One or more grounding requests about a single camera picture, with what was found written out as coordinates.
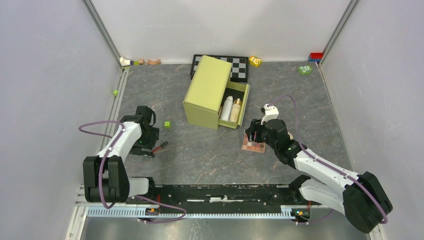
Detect red black pencil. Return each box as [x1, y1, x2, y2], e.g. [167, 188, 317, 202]
[151, 141, 169, 154]

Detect beige foundation bottle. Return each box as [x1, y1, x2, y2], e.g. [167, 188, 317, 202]
[229, 98, 242, 123]

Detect white bottle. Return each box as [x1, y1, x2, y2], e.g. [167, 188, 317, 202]
[219, 96, 233, 121]

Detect green makeup organizer box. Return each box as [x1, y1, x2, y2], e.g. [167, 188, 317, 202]
[182, 55, 250, 130]

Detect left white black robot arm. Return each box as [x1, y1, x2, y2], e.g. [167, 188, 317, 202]
[82, 105, 160, 208]

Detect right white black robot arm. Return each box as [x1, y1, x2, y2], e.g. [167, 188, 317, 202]
[245, 119, 393, 234]

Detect eyeshadow palette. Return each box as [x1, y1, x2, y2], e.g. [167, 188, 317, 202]
[241, 134, 266, 154]

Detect small green cube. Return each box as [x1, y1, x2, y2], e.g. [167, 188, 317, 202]
[164, 121, 171, 129]

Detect black white checkerboard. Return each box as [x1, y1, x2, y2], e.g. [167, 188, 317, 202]
[190, 54, 249, 83]

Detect yellow toy block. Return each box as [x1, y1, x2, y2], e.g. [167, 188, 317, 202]
[248, 56, 263, 68]

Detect green number block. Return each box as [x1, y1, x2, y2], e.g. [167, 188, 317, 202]
[297, 65, 313, 76]

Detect wooden arch block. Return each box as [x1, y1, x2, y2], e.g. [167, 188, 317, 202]
[146, 59, 162, 65]

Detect white toy piece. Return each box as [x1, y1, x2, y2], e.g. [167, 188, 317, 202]
[119, 56, 132, 67]

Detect red blue blocks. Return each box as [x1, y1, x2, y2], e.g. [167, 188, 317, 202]
[308, 52, 324, 63]

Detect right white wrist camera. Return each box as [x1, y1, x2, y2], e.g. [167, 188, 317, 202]
[260, 104, 279, 125]

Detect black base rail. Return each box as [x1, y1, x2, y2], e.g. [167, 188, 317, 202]
[126, 184, 319, 219]

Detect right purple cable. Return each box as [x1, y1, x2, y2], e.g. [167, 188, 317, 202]
[267, 94, 389, 226]

